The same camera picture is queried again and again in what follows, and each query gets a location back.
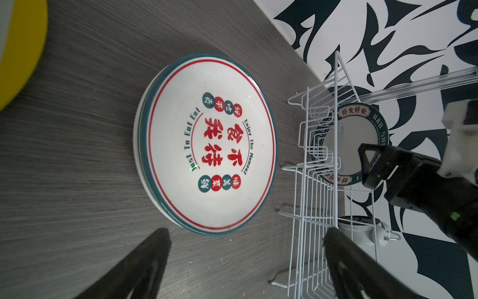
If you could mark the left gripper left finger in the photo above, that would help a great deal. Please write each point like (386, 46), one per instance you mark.
(138, 275)

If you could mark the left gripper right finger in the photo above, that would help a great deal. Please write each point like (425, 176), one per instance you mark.
(356, 275)

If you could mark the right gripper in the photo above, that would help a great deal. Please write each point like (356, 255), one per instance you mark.
(413, 182)

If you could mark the yellow white striped plate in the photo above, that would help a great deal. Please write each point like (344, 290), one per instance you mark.
(23, 36)

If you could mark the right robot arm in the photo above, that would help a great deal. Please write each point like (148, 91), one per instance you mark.
(464, 231)

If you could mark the white wire dish rack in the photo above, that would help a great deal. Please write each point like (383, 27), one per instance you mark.
(315, 207)

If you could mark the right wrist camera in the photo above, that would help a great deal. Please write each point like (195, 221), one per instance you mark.
(461, 154)

